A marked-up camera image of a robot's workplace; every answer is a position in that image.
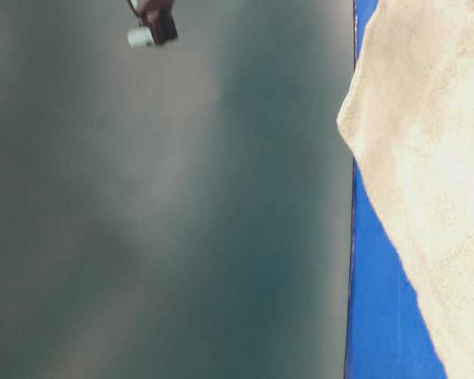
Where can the dark gripper white block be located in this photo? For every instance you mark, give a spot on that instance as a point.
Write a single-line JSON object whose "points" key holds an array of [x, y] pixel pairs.
{"points": [[156, 25]]}

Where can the cream terry bath towel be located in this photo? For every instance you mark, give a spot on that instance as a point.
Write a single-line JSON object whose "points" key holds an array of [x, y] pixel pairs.
{"points": [[408, 119]]}

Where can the blue table cover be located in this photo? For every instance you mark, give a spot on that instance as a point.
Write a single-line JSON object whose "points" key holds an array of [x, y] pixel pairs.
{"points": [[386, 335]]}

